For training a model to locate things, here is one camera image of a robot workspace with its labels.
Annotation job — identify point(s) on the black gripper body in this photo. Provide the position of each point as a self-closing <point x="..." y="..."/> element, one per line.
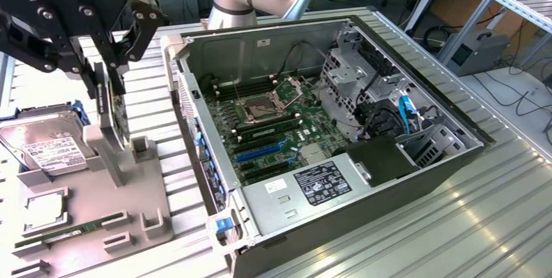
<point x="68" y="3"/>

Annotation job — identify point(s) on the graphics card with metal bracket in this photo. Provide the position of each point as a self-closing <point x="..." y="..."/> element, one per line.
<point x="110" y="116"/>

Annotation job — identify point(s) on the blue disk caddy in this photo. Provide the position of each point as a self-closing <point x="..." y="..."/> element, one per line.
<point x="79" y="111"/>

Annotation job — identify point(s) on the silver hard disk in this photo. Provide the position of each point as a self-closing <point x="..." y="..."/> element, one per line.
<point x="43" y="142"/>

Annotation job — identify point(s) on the CPU socket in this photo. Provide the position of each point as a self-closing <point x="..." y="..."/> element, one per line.
<point x="259" y="110"/>

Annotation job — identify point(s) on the metal socket cover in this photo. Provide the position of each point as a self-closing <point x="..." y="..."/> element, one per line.
<point x="287" y="92"/>

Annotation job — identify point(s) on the dark installed RAM stick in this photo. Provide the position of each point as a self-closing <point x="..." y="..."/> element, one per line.
<point x="267" y="131"/>

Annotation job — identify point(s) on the grey parts rack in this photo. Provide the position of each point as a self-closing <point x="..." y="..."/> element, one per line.
<point x="95" y="200"/>

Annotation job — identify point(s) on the silver CPU chip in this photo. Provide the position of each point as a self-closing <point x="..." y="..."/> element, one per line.
<point x="46" y="210"/>

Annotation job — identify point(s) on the metal disk bay cage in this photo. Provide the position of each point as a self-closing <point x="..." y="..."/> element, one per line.
<point x="344" y="87"/>

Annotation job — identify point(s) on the green RAM stick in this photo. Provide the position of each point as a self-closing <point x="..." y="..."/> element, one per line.
<point x="68" y="231"/>

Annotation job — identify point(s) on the silver chipset heatsink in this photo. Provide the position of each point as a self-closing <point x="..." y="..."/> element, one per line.
<point x="314" y="154"/>

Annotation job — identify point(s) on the grey power supply unit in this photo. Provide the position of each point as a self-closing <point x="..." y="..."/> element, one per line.
<point x="276" y="207"/>

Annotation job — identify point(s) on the blue case latch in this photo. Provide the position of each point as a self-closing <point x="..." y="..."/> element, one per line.
<point x="223" y="225"/>

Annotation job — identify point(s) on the black plastic air shroud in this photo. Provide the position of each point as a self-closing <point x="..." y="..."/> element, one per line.
<point x="375" y="161"/>

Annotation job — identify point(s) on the open dark PC case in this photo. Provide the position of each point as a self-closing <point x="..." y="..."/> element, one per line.
<point x="388" y="203"/>

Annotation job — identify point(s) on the aluminium profile frame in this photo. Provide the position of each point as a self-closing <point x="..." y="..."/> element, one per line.
<point x="518" y="3"/>

